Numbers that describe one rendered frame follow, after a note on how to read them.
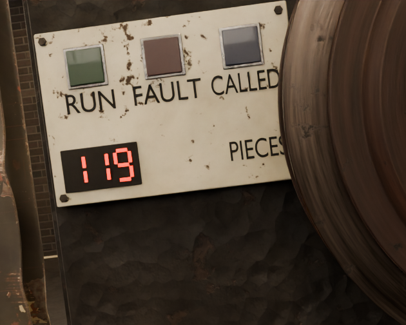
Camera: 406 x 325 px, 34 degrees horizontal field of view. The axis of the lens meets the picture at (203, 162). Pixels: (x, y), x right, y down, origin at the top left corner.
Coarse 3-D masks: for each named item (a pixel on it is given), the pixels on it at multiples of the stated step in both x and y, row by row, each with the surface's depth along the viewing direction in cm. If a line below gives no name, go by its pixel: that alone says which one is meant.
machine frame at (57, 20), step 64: (64, 0) 70; (128, 0) 70; (192, 0) 69; (256, 0) 69; (192, 192) 70; (256, 192) 70; (64, 256) 72; (128, 256) 71; (192, 256) 71; (256, 256) 70; (320, 256) 70; (128, 320) 72; (192, 320) 71; (256, 320) 71; (320, 320) 71; (384, 320) 70
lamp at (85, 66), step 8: (88, 48) 68; (96, 48) 68; (72, 56) 68; (80, 56) 68; (88, 56) 68; (96, 56) 68; (72, 64) 68; (80, 64) 68; (88, 64) 68; (96, 64) 68; (72, 72) 68; (80, 72) 68; (88, 72) 68; (96, 72) 68; (72, 80) 68; (80, 80) 68; (88, 80) 68; (96, 80) 68; (104, 80) 68
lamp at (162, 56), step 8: (152, 40) 67; (160, 40) 67; (168, 40) 67; (176, 40) 67; (144, 48) 67; (152, 48) 67; (160, 48) 67; (168, 48) 67; (176, 48) 67; (152, 56) 67; (160, 56) 67; (168, 56) 67; (176, 56) 67; (152, 64) 67; (160, 64) 67; (168, 64) 67; (176, 64) 67; (152, 72) 67; (160, 72) 67; (168, 72) 67; (176, 72) 67
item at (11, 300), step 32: (0, 0) 340; (0, 32) 341; (0, 64) 342; (0, 96) 313; (0, 128) 313; (0, 160) 312; (0, 192) 315; (32, 192) 345; (0, 224) 316; (32, 224) 346; (0, 256) 317; (32, 256) 347; (0, 288) 318; (32, 288) 348; (0, 320) 319; (32, 320) 349
